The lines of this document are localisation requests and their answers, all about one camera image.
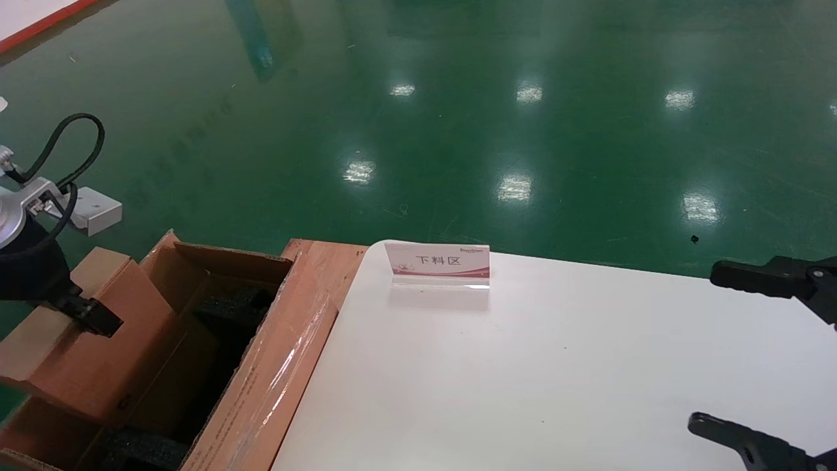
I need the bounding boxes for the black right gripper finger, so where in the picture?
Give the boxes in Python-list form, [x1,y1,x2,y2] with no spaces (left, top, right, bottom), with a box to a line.
[709,255,837,328]
[687,411,837,471]

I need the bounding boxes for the large open cardboard box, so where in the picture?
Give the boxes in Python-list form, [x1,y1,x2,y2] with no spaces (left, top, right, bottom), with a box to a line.
[0,229,341,471]

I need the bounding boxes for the silver camera mount bracket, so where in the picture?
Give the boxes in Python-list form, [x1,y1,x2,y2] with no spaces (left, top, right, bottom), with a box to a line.
[0,147,73,220]

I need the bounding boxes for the black foam insert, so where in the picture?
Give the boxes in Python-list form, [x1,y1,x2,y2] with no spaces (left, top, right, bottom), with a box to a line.
[98,425,192,471]
[195,275,279,341]

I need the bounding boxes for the small cardboard box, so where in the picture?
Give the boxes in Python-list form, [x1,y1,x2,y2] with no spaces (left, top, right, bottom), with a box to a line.
[0,247,179,426]

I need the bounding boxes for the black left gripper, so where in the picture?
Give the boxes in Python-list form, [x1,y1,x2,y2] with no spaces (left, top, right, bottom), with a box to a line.
[0,216,124,338]

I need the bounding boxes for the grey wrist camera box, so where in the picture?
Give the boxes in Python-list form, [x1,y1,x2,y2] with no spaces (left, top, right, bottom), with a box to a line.
[69,188,123,236]

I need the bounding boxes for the looped black camera cable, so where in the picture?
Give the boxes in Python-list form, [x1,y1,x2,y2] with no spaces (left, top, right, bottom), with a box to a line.
[13,113,106,190]

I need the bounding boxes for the acrylic sign with red print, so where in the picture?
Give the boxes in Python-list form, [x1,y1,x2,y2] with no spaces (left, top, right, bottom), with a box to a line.
[384,241,491,290]

